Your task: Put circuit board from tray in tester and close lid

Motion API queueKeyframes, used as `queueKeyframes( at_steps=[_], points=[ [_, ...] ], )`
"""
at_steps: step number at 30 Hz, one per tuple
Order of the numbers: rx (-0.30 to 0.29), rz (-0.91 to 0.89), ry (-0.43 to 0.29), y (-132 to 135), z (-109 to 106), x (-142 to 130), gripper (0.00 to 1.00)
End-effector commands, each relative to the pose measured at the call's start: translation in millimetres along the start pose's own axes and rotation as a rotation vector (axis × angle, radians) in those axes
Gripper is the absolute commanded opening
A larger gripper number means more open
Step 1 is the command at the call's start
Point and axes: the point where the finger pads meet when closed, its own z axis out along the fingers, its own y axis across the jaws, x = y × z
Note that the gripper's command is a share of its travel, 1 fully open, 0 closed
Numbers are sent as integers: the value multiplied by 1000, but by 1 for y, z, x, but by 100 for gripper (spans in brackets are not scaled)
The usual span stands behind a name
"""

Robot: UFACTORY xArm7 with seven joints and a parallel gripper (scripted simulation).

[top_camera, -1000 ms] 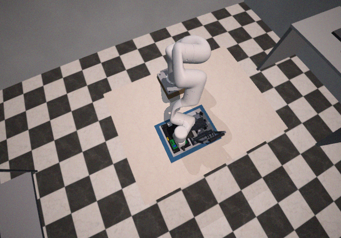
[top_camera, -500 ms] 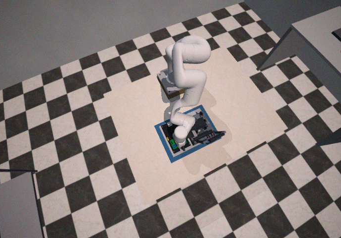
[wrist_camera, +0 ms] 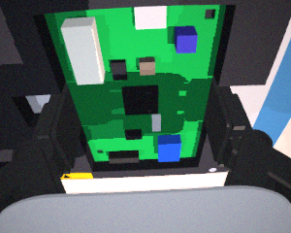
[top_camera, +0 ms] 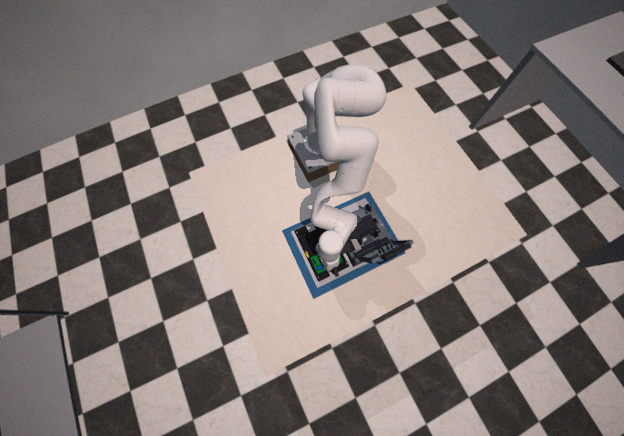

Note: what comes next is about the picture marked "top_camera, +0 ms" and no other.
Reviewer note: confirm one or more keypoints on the green circuit board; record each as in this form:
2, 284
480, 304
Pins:
318, 263

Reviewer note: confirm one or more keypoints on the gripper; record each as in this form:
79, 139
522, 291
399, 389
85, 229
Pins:
329, 266

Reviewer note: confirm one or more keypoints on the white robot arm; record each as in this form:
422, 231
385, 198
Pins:
354, 146

